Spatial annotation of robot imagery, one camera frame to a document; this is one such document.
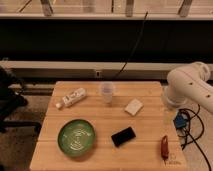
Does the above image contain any white plastic bottle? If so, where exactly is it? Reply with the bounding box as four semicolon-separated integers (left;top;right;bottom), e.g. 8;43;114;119
55;88;87;109

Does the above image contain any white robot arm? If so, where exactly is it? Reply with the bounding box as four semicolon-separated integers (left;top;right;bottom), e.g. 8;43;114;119
162;62;213;114

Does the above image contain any green ceramic bowl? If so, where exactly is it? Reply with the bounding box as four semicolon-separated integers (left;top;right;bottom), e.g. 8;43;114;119
57;119;96;158

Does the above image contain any translucent plastic cup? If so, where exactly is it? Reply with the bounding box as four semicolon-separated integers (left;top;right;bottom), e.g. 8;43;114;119
99;82;115;104

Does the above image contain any white rectangular sponge block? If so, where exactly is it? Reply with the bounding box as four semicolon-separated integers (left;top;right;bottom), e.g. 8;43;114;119
125;99;143;116

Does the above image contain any black smartphone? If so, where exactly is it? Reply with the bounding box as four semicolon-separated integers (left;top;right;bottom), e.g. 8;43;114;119
111;127;136;147

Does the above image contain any wooden table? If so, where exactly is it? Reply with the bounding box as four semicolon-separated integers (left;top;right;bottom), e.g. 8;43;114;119
30;81;187;171

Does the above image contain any blue device on floor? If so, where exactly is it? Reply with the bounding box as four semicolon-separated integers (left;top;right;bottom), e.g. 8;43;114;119
173;113;187;129

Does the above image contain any red pocket knife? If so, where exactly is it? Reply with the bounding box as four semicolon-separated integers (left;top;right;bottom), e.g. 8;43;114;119
161;135;169;160

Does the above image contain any black office chair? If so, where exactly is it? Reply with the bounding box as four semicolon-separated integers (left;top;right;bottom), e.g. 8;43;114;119
0;66;41;133

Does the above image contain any black hanging cable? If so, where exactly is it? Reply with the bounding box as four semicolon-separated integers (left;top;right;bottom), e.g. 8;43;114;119
112;10;150;81

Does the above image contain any black floor cable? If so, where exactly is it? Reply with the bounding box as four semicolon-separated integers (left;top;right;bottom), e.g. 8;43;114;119
175;103;213;171

